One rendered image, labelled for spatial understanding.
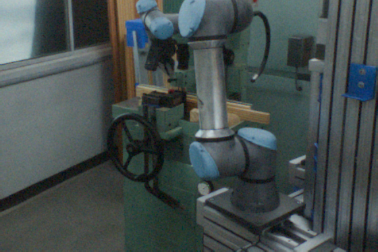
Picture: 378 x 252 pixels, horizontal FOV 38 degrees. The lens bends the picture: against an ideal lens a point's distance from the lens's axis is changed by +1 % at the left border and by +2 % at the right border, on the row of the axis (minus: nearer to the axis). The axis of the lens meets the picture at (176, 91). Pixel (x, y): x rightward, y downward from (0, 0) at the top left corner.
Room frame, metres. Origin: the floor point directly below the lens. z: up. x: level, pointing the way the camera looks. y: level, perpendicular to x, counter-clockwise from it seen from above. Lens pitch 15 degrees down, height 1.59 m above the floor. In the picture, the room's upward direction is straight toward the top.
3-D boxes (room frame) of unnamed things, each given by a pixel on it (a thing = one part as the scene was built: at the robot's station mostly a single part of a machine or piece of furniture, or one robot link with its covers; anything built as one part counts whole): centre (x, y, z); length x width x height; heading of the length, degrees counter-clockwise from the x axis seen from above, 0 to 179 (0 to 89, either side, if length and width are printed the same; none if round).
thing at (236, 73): (2.36, -0.26, 1.02); 0.09 x 0.07 x 0.12; 55
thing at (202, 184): (1.97, -0.12, 0.65); 0.06 x 0.04 x 0.08; 55
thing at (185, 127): (2.20, 0.02, 0.87); 0.61 x 0.30 x 0.06; 55
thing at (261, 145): (1.54, -0.24, 0.98); 0.13 x 0.12 x 0.14; 113
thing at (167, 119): (2.13, 0.07, 0.92); 0.15 x 0.13 x 0.09; 55
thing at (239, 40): (2.38, -0.27, 1.23); 0.09 x 0.08 x 0.15; 145
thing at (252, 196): (1.54, -0.25, 0.87); 0.15 x 0.15 x 0.10
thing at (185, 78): (2.31, -0.04, 1.03); 0.14 x 0.07 x 0.09; 145
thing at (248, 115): (2.24, -0.10, 0.92); 0.65 x 0.02 x 0.04; 55
